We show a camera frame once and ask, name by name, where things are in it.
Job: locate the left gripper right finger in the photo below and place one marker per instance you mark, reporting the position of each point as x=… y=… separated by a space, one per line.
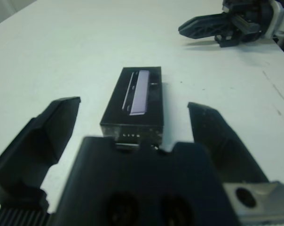
x=222 y=146

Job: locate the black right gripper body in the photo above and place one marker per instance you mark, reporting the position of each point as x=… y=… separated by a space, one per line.
x=250 y=21

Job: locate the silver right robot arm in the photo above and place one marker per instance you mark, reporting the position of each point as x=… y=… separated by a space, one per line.
x=283 y=26

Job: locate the black box lid with print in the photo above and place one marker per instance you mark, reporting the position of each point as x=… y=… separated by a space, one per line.
x=118 y=106

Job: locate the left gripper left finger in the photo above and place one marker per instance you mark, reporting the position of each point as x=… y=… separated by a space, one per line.
x=33 y=150

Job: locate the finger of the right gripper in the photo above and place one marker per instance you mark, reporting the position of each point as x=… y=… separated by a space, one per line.
x=203 y=27

